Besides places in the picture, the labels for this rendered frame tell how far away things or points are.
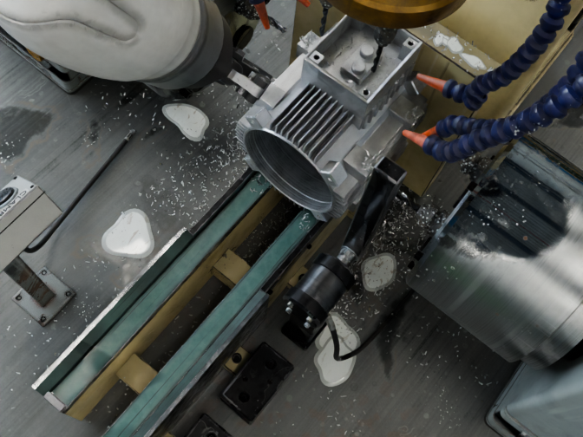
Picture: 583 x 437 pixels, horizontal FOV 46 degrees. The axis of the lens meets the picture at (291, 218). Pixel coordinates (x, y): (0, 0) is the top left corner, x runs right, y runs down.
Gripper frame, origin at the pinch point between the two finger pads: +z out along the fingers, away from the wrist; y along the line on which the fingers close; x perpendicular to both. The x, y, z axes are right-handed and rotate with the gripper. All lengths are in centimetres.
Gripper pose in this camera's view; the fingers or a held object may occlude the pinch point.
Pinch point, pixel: (251, 78)
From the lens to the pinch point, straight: 79.0
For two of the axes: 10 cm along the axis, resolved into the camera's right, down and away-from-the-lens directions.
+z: 2.5, -0.3, 9.7
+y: -7.7, -6.1, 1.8
